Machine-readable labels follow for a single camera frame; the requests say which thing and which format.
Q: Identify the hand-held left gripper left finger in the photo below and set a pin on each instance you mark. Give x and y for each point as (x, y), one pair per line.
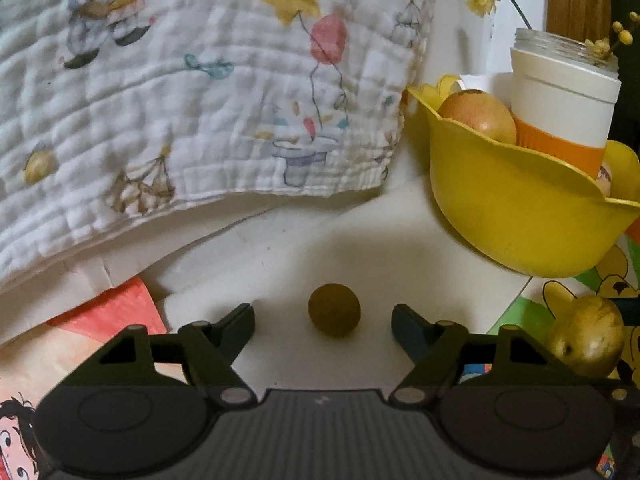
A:
(241, 326)

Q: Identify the yellow bear cartoon print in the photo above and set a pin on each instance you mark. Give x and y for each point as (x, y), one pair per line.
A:
(620, 280)

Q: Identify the yellow plastic bowl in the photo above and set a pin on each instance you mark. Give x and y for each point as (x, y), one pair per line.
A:
(515, 210)

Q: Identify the pale orange round fruit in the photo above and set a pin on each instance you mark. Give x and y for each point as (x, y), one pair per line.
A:
(477, 117)

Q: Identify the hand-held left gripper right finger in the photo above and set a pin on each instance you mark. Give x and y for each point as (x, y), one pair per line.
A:
(405, 327)

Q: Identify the small brown round fruit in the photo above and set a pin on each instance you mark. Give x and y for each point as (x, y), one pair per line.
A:
(334, 310)

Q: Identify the white printed blanket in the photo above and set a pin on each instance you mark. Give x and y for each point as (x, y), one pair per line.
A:
(175, 85)

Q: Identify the yellow-green pear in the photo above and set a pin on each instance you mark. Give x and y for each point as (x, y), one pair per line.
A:
(585, 337)

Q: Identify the glass jar with white-orange sleeve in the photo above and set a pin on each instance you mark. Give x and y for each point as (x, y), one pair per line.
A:
(560, 105)

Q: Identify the yellow flower branch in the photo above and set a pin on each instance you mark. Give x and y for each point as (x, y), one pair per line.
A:
(482, 0)

